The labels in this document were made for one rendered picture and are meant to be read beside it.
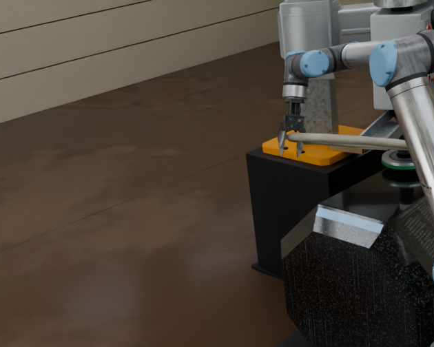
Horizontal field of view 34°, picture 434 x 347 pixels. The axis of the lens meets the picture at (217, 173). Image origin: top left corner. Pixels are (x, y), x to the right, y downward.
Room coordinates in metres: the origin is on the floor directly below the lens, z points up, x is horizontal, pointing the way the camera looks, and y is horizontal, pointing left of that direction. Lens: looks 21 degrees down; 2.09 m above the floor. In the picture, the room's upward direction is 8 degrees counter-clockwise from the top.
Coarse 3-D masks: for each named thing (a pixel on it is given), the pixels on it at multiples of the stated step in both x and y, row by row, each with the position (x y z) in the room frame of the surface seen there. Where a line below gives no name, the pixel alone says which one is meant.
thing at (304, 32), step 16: (288, 16) 3.60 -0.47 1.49; (304, 16) 3.54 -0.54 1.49; (320, 16) 3.54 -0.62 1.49; (336, 16) 3.58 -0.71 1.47; (352, 16) 3.56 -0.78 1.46; (368, 16) 3.54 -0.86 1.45; (288, 32) 3.60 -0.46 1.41; (304, 32) 3.54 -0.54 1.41; (320, 32) 3.53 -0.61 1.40; (336, 32) 3.57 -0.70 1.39; (352, 32) 3.55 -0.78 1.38; (368, 32) 3.54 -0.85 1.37; (288, 48) 3.61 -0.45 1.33; (304, 48) 3.55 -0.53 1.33; (320, 48) 3.53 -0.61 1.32
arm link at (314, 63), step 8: (296, 56) 2.45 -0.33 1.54; (304, 56) 2.36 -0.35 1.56; (312, 56) 2.36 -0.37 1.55; (320, 56) 2.36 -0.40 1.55; (328, 56) 2.38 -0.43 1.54; (296, 64) 2.41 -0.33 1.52; (304, 64) 2.35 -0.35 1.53; (312, 64) 2.35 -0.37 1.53; (320, 64) 2.35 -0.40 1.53; (328, 64) 2.36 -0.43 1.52; (296, 72) 2.42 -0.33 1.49; (304, 72) 2.36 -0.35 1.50; (312, 72) 2.34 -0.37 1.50; (320, 72) 2.34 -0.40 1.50; (328, 72) 2.39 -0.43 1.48
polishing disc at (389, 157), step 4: (384, 152) 3.06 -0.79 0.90; (388, 152) 3.05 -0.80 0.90; (392, 152) 3.04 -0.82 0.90; (396, 152) 3.04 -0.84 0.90; (384, 156) 3.00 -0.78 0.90; (388, 156) 3.00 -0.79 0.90; (392, 156) 2.99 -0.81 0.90; (396, 156) 2.99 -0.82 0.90; (384, 160) 2.96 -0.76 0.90; (388, 160) 2.95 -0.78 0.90; (392, 160) 2.94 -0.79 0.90; (396, 160) 2.94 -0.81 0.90; (400, 160) 2.93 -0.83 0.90; (404, 160) 2.92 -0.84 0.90; (408, 160) 2.92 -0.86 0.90; (412, 160) 2.91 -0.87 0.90; (392, 164) 2.92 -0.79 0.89; (396, 164) 2.90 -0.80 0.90; (400, 164) 2.89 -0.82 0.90; (404, 164) 2.89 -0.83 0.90; (408, 164) 2.88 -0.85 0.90; (412, 164) 2.88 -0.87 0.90
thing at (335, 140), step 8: (288, 136) 2.43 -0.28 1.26; (296, 136) 2.35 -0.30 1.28; (304, 136) 2.31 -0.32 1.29; (312, 136) 2.29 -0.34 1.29; (320, 136) 2.26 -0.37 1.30; (328, 136) 2.25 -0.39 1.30; (336, 136) 2.23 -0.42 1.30; (344, 136) 2.22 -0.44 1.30; (352, 136) 2.22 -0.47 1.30; (360, 136) 2.21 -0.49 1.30; (368, 136) 2.22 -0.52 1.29; (320, 144) 2.63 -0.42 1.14; (328, 144) 2.63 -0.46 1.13; (336, 144) 2.64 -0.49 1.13; (344, 144) 2.63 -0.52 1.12; (352, 144) 2.22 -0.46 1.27; (360, 144) 2.21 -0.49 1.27; (368, 144) 2.20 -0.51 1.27; (376, 144) 2.20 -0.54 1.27; (384, 144) 2.20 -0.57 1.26; (392, 144) 2.21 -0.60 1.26; (400, 144) 2.22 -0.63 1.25
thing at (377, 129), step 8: (384, 112) 2.93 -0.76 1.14; (392, 112) 2.99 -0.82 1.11; (376, 120) 2.82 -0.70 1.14; (384, 120) 2.90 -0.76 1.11; (368, 128) 2.73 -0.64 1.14; (376, 128) 2.80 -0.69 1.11; (384, 128) 2.84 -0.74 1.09; (392, 128) 2.83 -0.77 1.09; (400, 128) 2.73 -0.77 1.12; (376, 136) 2.74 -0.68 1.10; (384, 136) 2.73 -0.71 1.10; (392, 136) 2.63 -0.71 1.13
